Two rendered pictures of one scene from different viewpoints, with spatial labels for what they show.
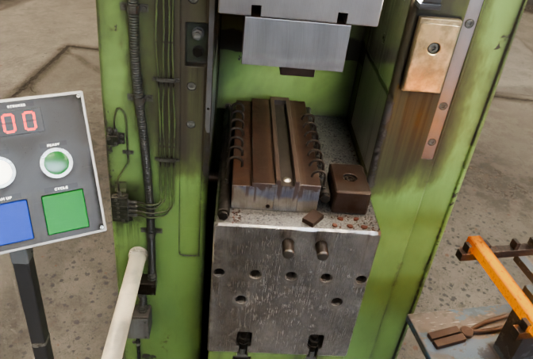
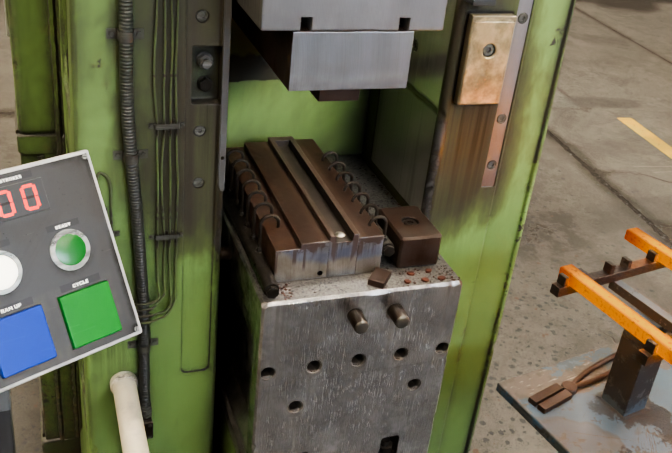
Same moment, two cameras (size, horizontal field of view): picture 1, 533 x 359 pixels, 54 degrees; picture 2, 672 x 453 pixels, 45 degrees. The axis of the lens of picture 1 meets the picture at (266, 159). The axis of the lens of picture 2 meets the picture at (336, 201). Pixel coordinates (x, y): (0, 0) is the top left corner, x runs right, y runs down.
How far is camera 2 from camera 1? 0.40 m
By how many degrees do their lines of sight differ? 16
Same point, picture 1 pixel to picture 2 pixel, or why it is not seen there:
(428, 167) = (490, 197)
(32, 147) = (37, 232)
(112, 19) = (94, 52)
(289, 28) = (345, 42)
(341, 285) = (419, 360)
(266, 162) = (305, 218)
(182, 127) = (186, 189)
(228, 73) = not seen: hidden behind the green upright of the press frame
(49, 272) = not seen: outside the picture
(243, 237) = (299, 317)
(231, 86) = not seen: hidden behind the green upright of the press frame
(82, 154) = (99, 234)
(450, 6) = (502, 0)
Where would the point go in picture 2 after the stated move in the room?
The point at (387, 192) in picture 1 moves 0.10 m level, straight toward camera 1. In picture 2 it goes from (445, 236) to (449, 262)
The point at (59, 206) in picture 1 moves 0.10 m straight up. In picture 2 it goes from (82, 307) to (79, 246)
